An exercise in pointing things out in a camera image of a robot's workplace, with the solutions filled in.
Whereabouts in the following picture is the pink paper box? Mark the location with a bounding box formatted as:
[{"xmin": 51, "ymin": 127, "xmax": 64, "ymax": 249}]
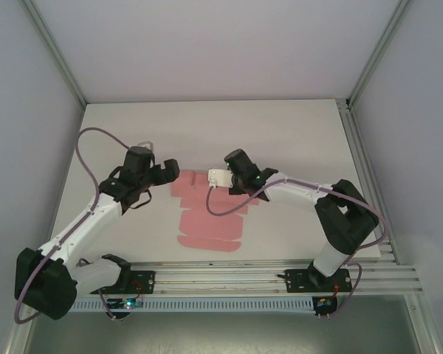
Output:
[{"xmin": 169, "ymin": 169, "xmax": 261, "ymax": 254}]

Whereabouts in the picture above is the black base plate left arm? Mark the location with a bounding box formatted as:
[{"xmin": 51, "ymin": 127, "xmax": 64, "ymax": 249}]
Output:
[{"xmin": 95, "ymin": 270, "xmax": 157, "ymax": 296}]

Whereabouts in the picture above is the black base plate right arm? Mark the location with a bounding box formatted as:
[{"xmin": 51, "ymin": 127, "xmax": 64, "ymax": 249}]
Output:
[{"xmin": 286, "ymin": 268, "xmax": 352, "ymax": 295}]

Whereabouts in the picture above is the circuit board with green light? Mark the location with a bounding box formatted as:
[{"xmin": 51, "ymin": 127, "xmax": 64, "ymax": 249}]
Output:
[{"xmin": 109, "ymin": 297, "xmax": 145, "ymax": 310}]

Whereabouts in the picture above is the aluminium mounting rail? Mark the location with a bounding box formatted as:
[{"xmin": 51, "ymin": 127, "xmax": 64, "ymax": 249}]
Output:
[{"xmin": 73, "ymin": 260, "xmax": 425, "ymax": 296}]

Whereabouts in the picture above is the aluminium side rail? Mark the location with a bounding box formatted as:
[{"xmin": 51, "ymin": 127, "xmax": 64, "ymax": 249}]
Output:
[{"xmin": 335, "ymin": 98, "xmax": 402, "ymax": 265}]

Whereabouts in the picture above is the aluminium frame post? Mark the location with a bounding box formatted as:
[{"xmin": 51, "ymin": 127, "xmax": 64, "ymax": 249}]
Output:
[
  {"xmin": 21, "ymin": 0, "xmax": 88, "ymax": 106},
  {"xmin": 346, "ymin": 0, "xmax": 411, "ymax": 108}
]

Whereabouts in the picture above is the white slotted cable duct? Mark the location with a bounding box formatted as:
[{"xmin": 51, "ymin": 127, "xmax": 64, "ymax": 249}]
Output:
[{"xmin": 72, "ymin": 296, "xmax": 315, "ymax": 315}]

